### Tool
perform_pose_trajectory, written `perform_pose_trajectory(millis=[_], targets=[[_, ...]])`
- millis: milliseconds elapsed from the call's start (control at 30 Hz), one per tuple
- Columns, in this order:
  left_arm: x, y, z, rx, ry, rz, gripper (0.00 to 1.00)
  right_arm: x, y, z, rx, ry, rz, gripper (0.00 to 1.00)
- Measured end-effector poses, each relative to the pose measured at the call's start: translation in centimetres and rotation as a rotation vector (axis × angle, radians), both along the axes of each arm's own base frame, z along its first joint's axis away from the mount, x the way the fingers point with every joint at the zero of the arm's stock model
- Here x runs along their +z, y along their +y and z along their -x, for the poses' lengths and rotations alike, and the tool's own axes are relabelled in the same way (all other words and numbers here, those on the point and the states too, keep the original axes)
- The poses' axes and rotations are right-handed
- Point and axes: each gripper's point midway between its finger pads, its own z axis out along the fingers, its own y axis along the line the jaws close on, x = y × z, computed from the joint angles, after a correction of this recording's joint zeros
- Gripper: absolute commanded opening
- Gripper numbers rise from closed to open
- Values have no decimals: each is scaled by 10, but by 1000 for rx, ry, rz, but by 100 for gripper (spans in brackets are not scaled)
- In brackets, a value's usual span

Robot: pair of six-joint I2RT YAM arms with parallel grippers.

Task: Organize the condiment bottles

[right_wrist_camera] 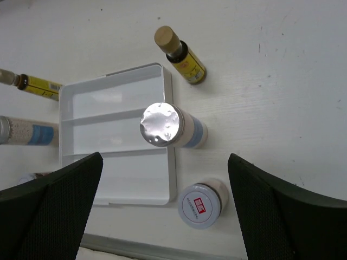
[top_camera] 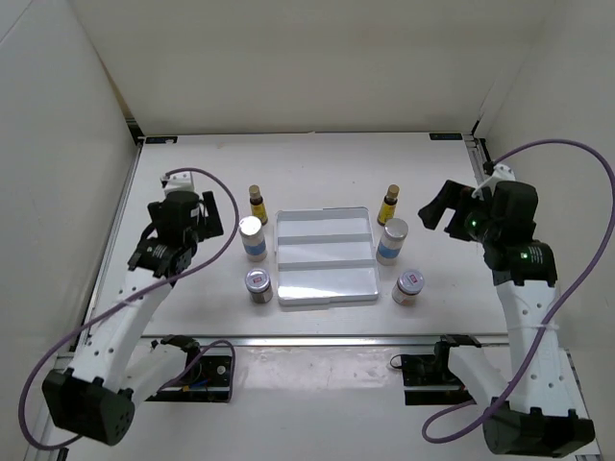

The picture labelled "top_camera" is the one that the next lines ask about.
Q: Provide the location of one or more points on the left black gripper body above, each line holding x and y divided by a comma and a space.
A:
155, 211

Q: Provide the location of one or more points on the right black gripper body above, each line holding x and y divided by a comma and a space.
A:
479, 225

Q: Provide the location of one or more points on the dark spice jar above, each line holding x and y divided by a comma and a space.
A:
258, 285

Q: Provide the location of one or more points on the orange spice jar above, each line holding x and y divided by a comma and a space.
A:
408, 286

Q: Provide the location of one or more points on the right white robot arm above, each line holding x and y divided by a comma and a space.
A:
532, 414

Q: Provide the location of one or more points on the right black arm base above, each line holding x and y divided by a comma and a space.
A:
427, 378

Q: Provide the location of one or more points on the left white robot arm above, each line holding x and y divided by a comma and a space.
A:
98, 393

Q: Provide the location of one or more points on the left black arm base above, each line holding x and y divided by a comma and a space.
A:
210, 371

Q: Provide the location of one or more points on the left blue label jar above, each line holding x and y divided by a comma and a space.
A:
252, 237

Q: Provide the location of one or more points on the blue label jar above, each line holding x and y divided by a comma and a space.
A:
392, 240
252, 237

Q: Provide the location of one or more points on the left yellow sauce bottle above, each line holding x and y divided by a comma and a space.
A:
257, 204

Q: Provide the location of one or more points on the yellow sauce bottle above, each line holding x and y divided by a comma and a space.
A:
388, 204
257, 204

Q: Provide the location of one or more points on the right yellow sauce bottle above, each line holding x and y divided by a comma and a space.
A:
388, 204

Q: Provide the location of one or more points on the right blue label jar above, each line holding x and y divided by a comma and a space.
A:
392, 240

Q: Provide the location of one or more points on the white divided tray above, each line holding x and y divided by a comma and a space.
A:
325, 256

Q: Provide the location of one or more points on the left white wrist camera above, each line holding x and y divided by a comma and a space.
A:
182, 181

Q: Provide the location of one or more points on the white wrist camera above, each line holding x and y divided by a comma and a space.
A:
501, 173
182, 181

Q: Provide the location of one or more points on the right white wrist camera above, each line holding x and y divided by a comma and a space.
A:
501, 173

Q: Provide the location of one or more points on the front aluminium rail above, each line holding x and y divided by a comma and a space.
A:
289, 341

